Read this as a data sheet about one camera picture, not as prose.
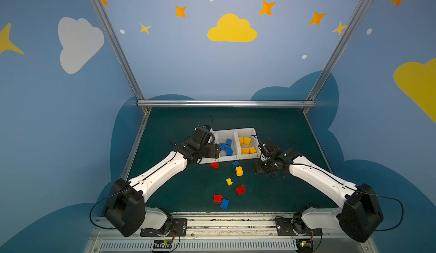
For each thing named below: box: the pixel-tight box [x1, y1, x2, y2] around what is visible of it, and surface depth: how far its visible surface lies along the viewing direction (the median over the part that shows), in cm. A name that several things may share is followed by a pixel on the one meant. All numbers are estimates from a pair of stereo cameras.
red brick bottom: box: [213, 194, 224, 204], surface depth 83 cm
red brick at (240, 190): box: [235, 184, 247, 196], surface depth 86 cm
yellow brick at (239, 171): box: [235, 165, 244, 177], surface depth 92 cm
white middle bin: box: [212, 129, 240, 163], surface depth 101 cm
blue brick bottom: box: [220, 198, 230, 210], surface depth 82 cm
